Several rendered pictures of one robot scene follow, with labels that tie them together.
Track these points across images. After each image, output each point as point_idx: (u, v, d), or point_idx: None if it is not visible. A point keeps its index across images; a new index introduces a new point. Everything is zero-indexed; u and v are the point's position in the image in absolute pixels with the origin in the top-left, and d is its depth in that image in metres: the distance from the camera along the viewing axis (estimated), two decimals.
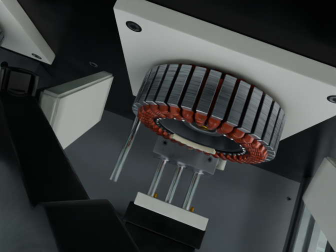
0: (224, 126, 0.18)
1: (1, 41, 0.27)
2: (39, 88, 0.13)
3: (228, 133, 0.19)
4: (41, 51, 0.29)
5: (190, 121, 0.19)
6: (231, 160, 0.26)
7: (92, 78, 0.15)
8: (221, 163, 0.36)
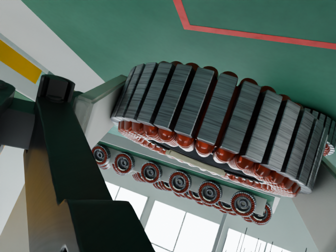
0: (241, 161, 0.12)
1: None
2: None
3: (246, 168, 0.13)
4: None
5: (189, 150, 0.13)
6: (246, 185, 0.20)
7: (114, 83, 0.15)
8: None
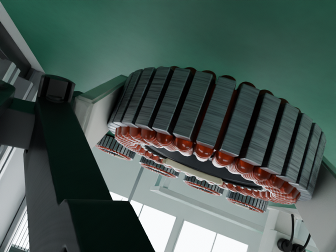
0: None
1: None
2: None
3: None
4: None
5: None
6: None
7: (114, 83, 0.15)
8: None
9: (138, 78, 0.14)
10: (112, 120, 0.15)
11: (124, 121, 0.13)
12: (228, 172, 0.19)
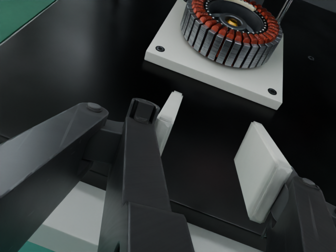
0: None
1: None
2: None
3: None
4: None
5: None
6: None
7: (175, 100, 0.17)
8: None
9: (263, 61, 0.33)
10: (277, 43, 0.32)
11: (270, 46, 0.31)
12: (219, 4, 0.36)
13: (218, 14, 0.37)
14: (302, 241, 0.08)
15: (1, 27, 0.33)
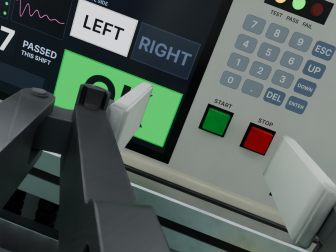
0: None
1: None
2: None
3: None
4: None
5: None
6: None
7: (140, 90, 0.16)
8: None
9: None
10: None
11: None
12: None
13: None
14: None
15: None
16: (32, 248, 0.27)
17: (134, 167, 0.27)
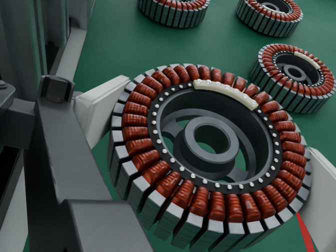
0: None
1: None
2: None
3: None
4: None
5: None
6: None
7: (114, 83, 0.15)
8: None
9: None
10: (304, 201, 0.15)
11: (290, 218, 0.14)
12: (187, 97, 0.18)
13: (186, 110, 0.19)
14: None
15: None
16: None
17: None
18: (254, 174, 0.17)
